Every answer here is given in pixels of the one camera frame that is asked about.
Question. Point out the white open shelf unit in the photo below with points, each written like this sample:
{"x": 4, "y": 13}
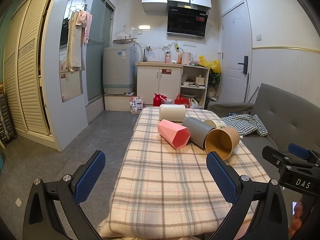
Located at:
{"x": 206, "y": 85}

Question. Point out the pink bottle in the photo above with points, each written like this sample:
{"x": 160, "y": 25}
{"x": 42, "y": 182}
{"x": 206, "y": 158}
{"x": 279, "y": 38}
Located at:
{"x": 167, "y": 58}

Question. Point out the person's right hand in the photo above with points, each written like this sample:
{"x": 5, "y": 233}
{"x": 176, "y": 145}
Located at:
{"x": 296, "y": 220}

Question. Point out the white door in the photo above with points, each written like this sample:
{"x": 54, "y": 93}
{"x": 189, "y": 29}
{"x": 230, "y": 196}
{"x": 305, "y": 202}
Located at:
{"x": 235, "y": 45}

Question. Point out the small printed paper cup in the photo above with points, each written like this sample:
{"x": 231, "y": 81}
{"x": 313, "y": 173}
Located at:
{"x": 217, "y": 124}

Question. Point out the red shopping bag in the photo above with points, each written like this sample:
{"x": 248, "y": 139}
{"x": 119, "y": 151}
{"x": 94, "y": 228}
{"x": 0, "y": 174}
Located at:
{"x": 182, "y": 101}

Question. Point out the pink electric kettle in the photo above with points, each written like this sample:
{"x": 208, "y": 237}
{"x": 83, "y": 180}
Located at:
{"x": 186, "y": 58}

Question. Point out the green plant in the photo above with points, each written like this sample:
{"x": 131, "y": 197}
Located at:
{"x": 214, "y": 78}

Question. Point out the white sink cabinet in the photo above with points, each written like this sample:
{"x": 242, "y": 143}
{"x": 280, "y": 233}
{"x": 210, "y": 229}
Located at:
{"x": 157, "y": 80}

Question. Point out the white jug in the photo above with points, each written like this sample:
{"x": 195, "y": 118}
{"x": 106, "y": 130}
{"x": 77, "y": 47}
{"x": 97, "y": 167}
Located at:
{"x": 200, "y": 80}

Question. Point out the metal faucet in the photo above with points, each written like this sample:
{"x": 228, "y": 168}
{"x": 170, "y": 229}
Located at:
{"x": 146, "y": 51}

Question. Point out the red thermos jug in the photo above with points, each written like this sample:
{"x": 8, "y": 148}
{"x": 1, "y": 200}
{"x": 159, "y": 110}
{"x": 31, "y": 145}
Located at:
{"x": 156, "y": 100}

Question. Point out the pink cloth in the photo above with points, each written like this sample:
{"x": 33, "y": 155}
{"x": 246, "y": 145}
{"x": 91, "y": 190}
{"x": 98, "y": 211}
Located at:
{"x": 86, "y": 25}

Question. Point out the orange bottle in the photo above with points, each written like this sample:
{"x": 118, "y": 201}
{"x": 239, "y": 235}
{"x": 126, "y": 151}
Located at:
{"x": 179, "y": 58}

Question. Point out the plaid blanket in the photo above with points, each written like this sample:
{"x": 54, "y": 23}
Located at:
{"x": 162, "y": 180}

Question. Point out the white detergent bag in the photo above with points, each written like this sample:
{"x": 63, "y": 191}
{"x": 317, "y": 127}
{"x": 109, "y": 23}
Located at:
{"x": 136, "y": 105}

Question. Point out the grey sofa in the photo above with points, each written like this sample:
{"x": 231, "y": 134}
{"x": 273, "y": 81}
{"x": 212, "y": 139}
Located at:
{"x": 287, "y": 120}

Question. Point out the dark drawer unit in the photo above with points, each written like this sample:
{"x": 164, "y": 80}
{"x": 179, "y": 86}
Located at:
{"x": 6, "y": 122}

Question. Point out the brown paper cup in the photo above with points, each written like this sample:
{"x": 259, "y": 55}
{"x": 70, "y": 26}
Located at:
{"x": 221, "y": 142}

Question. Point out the white platform step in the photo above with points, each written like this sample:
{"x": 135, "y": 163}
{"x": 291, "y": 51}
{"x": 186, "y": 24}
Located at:
{"x": 117, "y": 102}

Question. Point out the frosted glass door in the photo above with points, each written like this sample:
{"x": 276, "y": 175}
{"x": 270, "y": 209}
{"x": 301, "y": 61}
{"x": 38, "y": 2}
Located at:
{"x": 96, "y": 55}

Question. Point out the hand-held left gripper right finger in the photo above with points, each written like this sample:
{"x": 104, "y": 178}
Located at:
{"x": 220, "y": 175}

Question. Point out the grey washing machine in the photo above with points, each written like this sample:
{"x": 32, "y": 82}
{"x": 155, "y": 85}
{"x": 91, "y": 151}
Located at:
{"x": 118, "y": 67}

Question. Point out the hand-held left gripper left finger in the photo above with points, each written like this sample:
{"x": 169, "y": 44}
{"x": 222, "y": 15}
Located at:
{"x": 91, "y": 177}

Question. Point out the green checked cloth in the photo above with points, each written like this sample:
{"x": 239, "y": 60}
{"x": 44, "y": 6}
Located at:
{"x": 246, "y": 125}

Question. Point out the white cup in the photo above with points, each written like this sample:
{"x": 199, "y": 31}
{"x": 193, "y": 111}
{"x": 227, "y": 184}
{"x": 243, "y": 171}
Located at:
{"x": 172, "y": 113}

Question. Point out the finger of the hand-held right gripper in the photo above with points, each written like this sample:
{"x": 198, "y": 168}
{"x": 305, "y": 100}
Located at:
{"x": 298, "y": 151}
{"x": 273, "y": 155}

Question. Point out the beige towel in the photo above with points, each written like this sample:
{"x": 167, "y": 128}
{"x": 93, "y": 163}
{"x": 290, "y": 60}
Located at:
{"x": 74, "y": 45}

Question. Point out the black range hood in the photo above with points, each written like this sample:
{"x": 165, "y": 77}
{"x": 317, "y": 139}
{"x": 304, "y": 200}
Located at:
{"x": 186, "y": 21}

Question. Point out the louvred wardrobe doors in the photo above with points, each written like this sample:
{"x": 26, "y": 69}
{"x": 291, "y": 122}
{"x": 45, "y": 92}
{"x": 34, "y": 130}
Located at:
{"x": 25, "y": 75}

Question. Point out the yellow plastic bag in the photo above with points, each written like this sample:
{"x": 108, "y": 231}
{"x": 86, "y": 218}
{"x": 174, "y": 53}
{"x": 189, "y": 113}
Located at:
{"x": 212, "y": 65}

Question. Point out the grey cup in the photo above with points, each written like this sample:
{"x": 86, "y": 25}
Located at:
{"x": 197, "y": 131}

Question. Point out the wall mirror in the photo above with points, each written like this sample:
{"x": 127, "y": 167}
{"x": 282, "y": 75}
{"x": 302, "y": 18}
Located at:
{"x": 71, "y": 85}

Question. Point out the white plastic bag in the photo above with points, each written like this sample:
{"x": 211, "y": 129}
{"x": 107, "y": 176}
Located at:
{"x": 195, "y": 104}

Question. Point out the metal basin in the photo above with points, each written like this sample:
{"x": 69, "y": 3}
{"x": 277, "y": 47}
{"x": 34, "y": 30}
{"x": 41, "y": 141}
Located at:
{"x": 123, "y": 42}

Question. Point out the pink faceted cup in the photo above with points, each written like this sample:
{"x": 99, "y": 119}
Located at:
{"x": 172, "y": 132}

